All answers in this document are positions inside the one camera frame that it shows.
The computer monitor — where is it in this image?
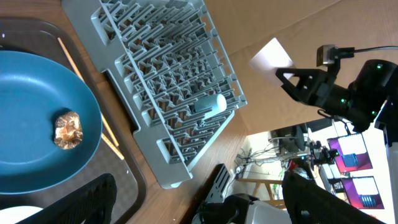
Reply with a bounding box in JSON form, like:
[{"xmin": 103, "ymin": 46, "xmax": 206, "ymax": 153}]
[
  {"xmin": 341, "ymin": 176, "xmax": 384, "ymax": 209},
  {"xmin": 327, "ymin": 133, "xmax": 373, "ymax": 174}
]

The white paper sheet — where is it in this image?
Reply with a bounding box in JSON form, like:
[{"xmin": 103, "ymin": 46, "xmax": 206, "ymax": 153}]
[{"xmin": 249, "ymin": 38, "xmax": 295, "ymax": 86}]

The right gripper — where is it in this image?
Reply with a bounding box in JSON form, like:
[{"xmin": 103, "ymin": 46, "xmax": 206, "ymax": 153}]
[{"xmin": 276, "ymin": 68, "xmax": 364, "ymax": 118}]

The long wooden chopstick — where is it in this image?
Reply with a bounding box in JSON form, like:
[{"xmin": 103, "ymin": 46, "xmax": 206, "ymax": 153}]
[{"xmin": 57, "ymin": 37, "xmax": 119, "ymax": 148}]

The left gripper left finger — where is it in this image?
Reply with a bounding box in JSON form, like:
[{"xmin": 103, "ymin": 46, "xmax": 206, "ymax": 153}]
[{"xmin": 18, "ymin": 174, "xmax": 117, "ymax": 224}]

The dark blue plate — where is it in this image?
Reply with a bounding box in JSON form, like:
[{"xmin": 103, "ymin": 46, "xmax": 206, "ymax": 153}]
[{"xmin": 1, "ymin": 50, "xmax": 103, "ymax": 195}]

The computer monitor upper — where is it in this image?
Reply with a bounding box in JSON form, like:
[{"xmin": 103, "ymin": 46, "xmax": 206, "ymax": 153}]
[{"xmin": 327, "ymin": 133, "xmax": 373, "ymax": 174}]

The brown serving tray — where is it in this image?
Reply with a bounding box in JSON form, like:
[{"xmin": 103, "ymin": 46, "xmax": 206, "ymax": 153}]
[{"xmin": 1, "ymin": 17, "xmax": 147, "ymax": 223}]

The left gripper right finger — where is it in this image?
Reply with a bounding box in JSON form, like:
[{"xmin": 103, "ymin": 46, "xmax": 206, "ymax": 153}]
[{"xmin": 282, "ymin": 171, "xmax": 383, "ymax": 224}]

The computer monitor lower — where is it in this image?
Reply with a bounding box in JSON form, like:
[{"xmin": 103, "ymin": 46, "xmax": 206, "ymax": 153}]
[{"xmin": 341, "ymin": 176, "xmax": 384, "ymax": 209}]

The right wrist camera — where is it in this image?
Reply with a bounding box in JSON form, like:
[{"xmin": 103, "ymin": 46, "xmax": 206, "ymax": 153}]
[{"xmin": 316, "ymin": 45, "xmax": 338, "ymax": 67}]

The brown food scrap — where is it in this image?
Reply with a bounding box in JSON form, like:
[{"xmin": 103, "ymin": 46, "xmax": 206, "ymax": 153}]
[{"xmin": 53, "ymin": 111, "xmax": 83, "ymax": 150}]

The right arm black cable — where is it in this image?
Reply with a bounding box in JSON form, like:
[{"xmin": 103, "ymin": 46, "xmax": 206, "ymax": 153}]
[{"xmin": 338, "ymin": 45, "xmax": 398, "ymax": 54}]

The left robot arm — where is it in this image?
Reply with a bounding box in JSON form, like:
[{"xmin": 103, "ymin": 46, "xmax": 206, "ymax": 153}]
[{"xmin": 22, "ymin": 171, "xmax": 379, "ymax": 224}]

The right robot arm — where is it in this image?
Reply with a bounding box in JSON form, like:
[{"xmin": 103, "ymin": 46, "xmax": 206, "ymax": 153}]
[{"xmin": 276, "ymin": 59, "xmax": 397, "ymax": 223}]

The light blue cup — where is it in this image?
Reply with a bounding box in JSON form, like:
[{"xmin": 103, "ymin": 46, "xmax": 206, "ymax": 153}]
[{"xmin": 194, "ymin": 94, "xmax": 227, "ymax": 119}]

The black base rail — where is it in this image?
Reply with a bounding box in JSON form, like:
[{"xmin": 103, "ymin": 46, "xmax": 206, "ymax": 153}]
[{"xmin": 204, "ymin": 164, "xmax": 232, "ymax": 205}]

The grey dishwasher rack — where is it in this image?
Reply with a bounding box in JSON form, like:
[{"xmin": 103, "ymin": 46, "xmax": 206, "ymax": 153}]
[{"xmin": 61, "ymin": 0, "xmax": 247, "ymax": 189}]

